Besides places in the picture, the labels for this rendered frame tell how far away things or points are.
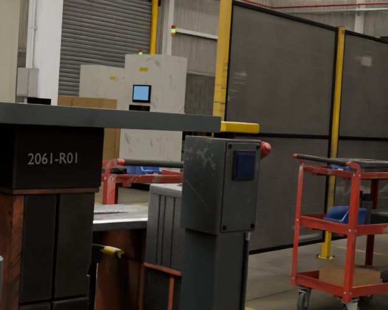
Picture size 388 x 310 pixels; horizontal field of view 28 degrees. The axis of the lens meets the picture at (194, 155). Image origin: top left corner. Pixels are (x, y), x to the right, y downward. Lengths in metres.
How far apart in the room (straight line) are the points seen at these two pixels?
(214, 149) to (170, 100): 10.42
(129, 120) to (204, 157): 0.19
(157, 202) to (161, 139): 10.09
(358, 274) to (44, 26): 2.47
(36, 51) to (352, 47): 3.06
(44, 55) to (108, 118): 4.32
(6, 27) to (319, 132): 3.52
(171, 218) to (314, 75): 5.38
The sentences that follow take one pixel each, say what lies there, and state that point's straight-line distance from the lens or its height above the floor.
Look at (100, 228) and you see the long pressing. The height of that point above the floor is 0.99.
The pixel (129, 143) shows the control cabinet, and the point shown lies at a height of 0.68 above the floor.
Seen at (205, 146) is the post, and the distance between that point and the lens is 0.91.
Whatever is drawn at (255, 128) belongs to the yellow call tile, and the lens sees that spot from 0.93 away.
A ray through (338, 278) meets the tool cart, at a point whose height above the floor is 0.25.
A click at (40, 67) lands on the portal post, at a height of 1.40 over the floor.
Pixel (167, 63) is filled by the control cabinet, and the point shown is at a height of 1.87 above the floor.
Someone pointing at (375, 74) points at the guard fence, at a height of 1.65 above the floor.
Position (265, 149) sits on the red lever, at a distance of 1.01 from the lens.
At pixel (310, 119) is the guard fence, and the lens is 6.41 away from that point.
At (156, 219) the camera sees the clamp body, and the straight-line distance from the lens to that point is 1.13.
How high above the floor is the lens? 1.17
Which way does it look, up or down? 3 degrees down
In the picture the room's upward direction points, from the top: 4 degrees clockwise
